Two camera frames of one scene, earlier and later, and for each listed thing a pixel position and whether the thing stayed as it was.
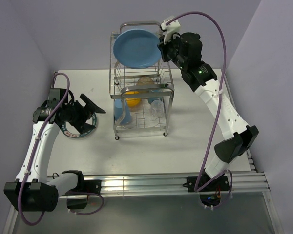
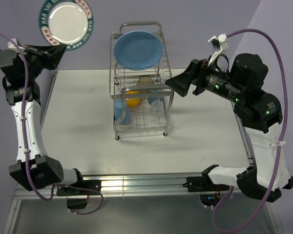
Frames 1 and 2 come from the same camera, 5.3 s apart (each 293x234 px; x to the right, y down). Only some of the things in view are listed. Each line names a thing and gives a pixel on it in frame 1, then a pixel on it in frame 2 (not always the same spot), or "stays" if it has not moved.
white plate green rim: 71,131 → 68,23
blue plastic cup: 121,112 stays
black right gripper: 175,39 → 198,68
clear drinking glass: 157,108 stays
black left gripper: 80,125 → 51,54
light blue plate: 137,48 stays
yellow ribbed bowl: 133,102 stays
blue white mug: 151,99 stays
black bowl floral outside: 145,80 stays
